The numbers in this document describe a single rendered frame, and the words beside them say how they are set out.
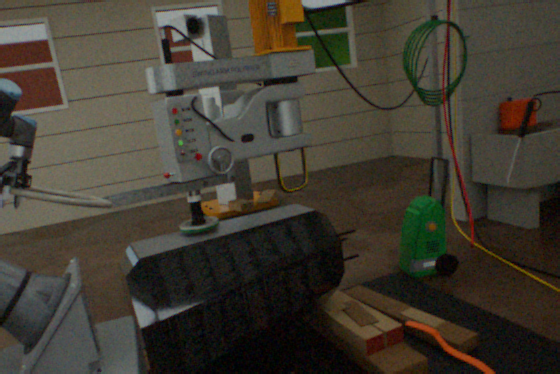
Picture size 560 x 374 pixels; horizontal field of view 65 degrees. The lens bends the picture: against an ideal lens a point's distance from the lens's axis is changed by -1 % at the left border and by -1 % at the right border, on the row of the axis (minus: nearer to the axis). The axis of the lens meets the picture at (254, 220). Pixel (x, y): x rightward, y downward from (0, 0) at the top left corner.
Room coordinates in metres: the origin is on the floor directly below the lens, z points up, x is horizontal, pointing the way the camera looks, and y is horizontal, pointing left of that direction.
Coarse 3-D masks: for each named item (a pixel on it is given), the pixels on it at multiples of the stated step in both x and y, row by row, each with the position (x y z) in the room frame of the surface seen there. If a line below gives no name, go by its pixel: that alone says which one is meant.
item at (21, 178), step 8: (16, 160) 1.80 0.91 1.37; (24, 160) 1.79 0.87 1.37; (16, 168) 1.80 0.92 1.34; (24, 168) 1.80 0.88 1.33; (8, 176) 1.79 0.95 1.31; (16, 176) 1.78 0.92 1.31; (24, 176) 1.80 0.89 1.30; (8, 184) 1.79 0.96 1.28; (16, 184) 1.78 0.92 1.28; (24, 184) 1.79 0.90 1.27
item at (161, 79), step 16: (176, 64) 2.23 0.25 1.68; (192, 64) 2.27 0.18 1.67; (208, 64) 2.32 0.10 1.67; (224, 64) 2.36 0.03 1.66; (240, 64) 2.41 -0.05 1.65; (256, 64) 2.46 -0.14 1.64; (272, 64) 2.49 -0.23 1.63; (288, 64) 2.54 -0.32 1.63; (304, 64) 2.60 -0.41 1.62; (160, 80) 2.22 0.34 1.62; (176, 80) 2.23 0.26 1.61; (192, 80) 2.27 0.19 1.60; (208, 80) 2.31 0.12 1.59; (224, 80) 2.35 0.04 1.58; (240, 80) 2.41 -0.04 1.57; (256, 80) 2.55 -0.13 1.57; (272, 80) 2.58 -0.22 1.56; (288, 80) 2.57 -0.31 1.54
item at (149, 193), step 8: (216, 176) 2.35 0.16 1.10; (224, 176) 2.36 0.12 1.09; (232, 176) 2.35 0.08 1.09; (168, 184) 2.32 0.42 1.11; (176, 184) 2.34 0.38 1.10; (184, 184) 2.25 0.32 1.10; (192, 184) 2.27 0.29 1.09; (200, 184) 2.29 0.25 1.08; (208, 184) 2.31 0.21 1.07; (216, 184) 2.34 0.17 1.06; (128, 192) 2.21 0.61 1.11; (136, 192) 2.23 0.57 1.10; (144, 192) 2.14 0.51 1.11; (152, 192) 2.16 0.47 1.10; (160, 192) 2.18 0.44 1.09; (168, 192) 2.20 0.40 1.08; (176, 192) 2.22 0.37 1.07; (184, 192) 2.24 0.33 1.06; (112, 200) 2.06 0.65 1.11; (120, 200) 2.08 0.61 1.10; (128, 200) 2.10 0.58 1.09; (136, 200) 2.12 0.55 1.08; (144, 200) 2.14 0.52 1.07
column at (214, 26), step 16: (208, 16) 3.07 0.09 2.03; (224, 16) 3.18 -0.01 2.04; (208, 32) 3.06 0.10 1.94; (224, 32) 3.16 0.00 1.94; (192, 48) 3.17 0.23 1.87; (208, 48) 3.08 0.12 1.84; (224, 48) 3.14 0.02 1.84; (240, 176) 3.11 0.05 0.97; (224, 192) 3.13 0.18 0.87; (240, 192) 3.09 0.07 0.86
